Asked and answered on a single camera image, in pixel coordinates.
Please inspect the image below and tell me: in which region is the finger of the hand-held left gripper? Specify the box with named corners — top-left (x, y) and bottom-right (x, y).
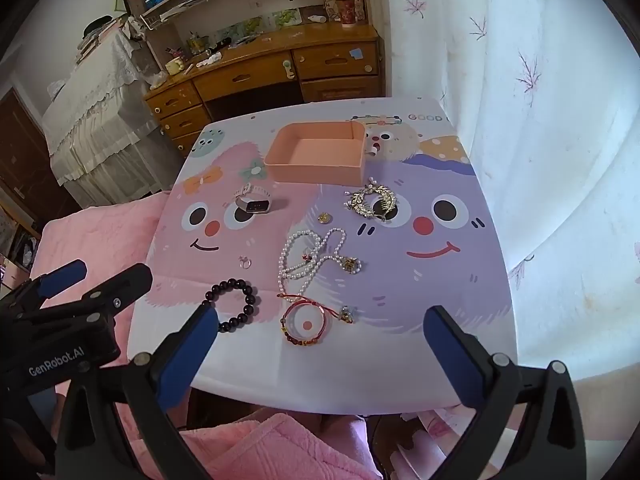
top-left (47, 263), bottom-right (154, 323)
top-left (0, 259), bottom-right (88, 322)

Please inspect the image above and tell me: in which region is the wooden desk hutch shelf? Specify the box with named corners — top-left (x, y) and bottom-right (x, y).
top-left (111, 0), bottom-right (373, 68)

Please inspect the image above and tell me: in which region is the gold leaf brooch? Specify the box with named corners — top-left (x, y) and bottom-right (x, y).
top-left (344, 178), bottom-right (398, 222)

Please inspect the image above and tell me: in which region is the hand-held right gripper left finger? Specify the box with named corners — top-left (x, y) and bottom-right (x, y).
top-left (54, 304), bottom-right (221, 480)

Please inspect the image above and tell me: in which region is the white wire basket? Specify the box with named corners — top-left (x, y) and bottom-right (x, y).
top-left (139, 0), bottom-right (222, 29)

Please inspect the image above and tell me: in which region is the red paper cup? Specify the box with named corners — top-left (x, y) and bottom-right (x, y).
top-left (334, 0), bottom-right (359, 28)

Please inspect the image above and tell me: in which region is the white lace cover cloth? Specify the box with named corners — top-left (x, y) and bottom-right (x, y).
top-left (40, 27), bottom-right (167, 208)

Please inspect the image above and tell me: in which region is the dark wooden door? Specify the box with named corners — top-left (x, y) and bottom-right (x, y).
top-left (0, 87), bottom-right (67, 223)

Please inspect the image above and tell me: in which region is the pink strap smartwatch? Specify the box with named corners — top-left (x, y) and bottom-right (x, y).
top-left (234, 183), bottom-right (273, 217)

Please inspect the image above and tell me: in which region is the cartoon monster printed tablecloth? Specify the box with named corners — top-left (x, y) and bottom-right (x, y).
top-left (126, 97), bottom-right (513, 417)

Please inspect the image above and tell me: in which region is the fruit picture panel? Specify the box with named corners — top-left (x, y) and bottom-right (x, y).
top-left (220, 7), bottom-right (304, 42)

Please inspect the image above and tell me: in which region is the wooden desk with drawers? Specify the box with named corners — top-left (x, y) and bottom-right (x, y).
top-left (144, 25), bottom-right (386, 158)

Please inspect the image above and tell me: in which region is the red string bracelet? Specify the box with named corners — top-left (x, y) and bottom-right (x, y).
top-left (276, 292), bottom-right (341, 347)

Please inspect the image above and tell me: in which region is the white leaf print curtain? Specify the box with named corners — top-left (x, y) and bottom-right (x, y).
top-left (385, 0), bottom-right (640, 392)

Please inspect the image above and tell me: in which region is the pink rectangular tray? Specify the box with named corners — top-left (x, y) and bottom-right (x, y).
top-left (264, 121), bottom-right (368, 186)

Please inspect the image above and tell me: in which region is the white pearl necklace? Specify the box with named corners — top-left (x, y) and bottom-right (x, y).
top-left (277, 228), bottom-right (363, 281)

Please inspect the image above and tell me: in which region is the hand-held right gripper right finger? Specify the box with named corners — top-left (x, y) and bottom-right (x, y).
top-left (422, 305), bottom-right (587, 480)

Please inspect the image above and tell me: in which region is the black bead bracelet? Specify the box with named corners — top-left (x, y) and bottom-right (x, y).
top-left (202, 280), bottom-right (257, 333)

